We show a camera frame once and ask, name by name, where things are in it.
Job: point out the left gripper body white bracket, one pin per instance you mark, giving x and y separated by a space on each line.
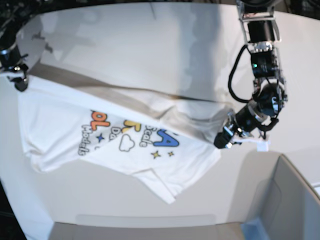
247 140

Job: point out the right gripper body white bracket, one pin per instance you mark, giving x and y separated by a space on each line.
18 73

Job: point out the white t-shirt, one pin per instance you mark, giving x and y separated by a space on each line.
165 142

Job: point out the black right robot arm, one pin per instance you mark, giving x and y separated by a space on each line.
12 62

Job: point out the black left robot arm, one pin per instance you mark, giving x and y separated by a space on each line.
260 111

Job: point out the grey open storage box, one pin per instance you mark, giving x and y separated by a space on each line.
269 187

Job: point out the blue cloth in box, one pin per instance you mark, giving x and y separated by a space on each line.
254 230

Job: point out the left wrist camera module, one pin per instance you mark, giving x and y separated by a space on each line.
262 145

